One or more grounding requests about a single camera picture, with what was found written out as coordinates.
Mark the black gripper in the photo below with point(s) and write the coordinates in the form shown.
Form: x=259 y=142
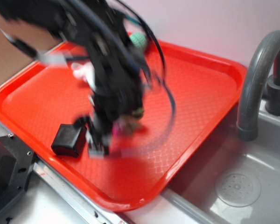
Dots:
x=107 y=111

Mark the brown wood chip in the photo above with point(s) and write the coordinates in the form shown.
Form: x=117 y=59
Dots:
x=128 y=125

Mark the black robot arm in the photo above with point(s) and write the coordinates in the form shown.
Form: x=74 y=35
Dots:
x=111 y=68

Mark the green plush toy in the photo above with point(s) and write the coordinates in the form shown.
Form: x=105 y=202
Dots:
x=138 y=113

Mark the black square block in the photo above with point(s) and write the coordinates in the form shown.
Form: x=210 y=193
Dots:
x=69 y=140

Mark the pink plush bunny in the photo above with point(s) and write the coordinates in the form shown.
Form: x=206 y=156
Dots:
x=84 y=72

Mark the red plastic tray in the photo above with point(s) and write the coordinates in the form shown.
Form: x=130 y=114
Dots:
x=37 y=101

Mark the green textured ball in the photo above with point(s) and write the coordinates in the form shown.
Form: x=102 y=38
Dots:
x=139 y=40

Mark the brown cardboard panel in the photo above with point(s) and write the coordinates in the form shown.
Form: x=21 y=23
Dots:
x=13 y=60

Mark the grey toy sink basin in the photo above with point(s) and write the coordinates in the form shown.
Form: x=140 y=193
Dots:
x=193 y=188

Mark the grey curved faucet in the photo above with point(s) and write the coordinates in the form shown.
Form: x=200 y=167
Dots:
x=262 y=81

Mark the round sink drain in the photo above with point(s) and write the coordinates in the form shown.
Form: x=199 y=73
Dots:
x=237 y=189

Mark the aluminium rail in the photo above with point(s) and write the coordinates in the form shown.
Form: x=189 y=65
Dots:
x=50 y=199

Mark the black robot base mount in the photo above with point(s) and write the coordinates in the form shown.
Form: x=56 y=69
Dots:
x=16 y=165

